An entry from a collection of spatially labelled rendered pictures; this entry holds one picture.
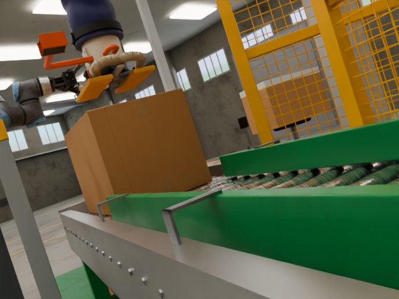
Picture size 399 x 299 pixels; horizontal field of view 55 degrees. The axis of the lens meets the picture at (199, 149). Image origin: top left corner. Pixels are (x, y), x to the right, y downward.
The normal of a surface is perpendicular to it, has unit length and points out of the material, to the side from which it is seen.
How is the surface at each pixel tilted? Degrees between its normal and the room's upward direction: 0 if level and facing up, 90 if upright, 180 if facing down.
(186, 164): 90
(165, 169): 90
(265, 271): 0
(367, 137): 90
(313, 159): 90
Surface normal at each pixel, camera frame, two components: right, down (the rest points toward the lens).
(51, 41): 0.44, -0.12
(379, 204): -0.85, 0.29
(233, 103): -0.64, 0.22
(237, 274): -0.31, -0.95
